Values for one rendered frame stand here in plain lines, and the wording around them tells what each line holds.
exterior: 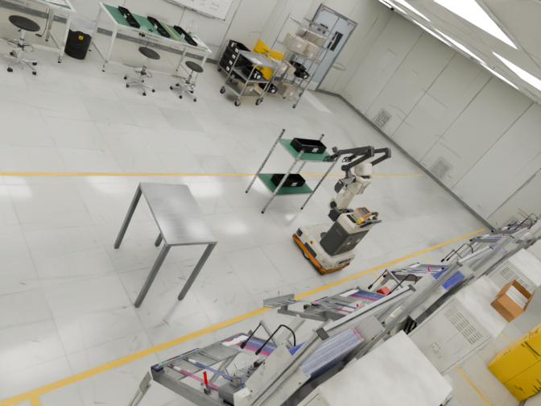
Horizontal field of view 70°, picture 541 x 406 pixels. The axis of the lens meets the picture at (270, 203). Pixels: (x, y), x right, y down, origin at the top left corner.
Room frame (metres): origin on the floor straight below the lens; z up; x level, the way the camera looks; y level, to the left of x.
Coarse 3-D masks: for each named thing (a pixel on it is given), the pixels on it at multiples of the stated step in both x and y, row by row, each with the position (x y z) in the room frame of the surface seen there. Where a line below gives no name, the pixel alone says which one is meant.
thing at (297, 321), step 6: (294, 318) 2.24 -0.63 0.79; (300, 318) 2.23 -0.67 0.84; (294, 324) 2.22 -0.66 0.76; (300, 324) 2.23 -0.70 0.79; (288, 330) 2.22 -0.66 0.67; (294, 330) 2.22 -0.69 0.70; (282, 336) 2.23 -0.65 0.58; (288, 336) 2.22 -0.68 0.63; (246, 360) 2.32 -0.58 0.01; (252, 360) 2.36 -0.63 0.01; (240, 366) 2.24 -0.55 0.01
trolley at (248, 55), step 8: (248, 56) 7.65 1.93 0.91; (256, 56) 8.02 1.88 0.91; (264, 56) 8.28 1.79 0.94; (256, 64) 7.42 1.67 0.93; (264, 64) 7.67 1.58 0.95; (272, 64) 8.19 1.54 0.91; (240, 72) 7.64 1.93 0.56; (272, 72) 8.14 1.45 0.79; (248, 80) 7.40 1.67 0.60; (256, 80) 7.83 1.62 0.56; (264, 80) 8.17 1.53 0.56; (224, 88) 7.56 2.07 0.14; (232, 88) 7.62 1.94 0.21; (264, 88) 8.13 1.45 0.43; (240, 96) 7.42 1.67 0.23; (248, 96) 7.65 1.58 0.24; (256, 96) 7.93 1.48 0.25; (256, 104) 8.12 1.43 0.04
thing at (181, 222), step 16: (144, 192) 2.51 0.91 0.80; (160, 192) 2.63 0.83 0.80; (176, 192) 2.75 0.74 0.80; (160, 208) 2.45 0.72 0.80; (176, 208) 2.57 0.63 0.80; (192, 208) 2.69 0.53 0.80; (128, 224) 2.59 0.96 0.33; (160, 224) 2.29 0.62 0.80; (176, 224) 2.39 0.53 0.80; (192, 224) 2.50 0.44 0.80; (208, 224) 2.62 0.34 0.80; (160, 240) 2.90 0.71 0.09; (176, 240) 2.24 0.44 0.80; (192, 240) 2.34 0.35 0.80; (208, 240) 2.44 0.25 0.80; (160, 256) 2.16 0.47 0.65; (208, 256) 2.49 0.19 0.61; (192, 272) 2.49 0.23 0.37; (144, 288) 2.16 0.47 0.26
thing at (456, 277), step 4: (444, 268) 2.62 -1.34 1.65; (436, 272) 2.49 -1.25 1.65; (440, 272) 2.54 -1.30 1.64; (456, 272) 2.67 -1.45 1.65; (436, 276) 2.42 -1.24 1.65; (452, 276) 2.56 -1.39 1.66; (456, 276) 2.60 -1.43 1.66; (460, 276) 2.64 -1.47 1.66; (464, 276) 2.67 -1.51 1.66; (448, 280) 2.46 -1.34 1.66; (452, 280) 2.50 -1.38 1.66; (456, 280) 2.54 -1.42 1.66; (444, 284) 2.37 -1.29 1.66; (448, 284) 2.41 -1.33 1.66; (452, 284) 2.48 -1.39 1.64; (448, 288) 2.51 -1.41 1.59
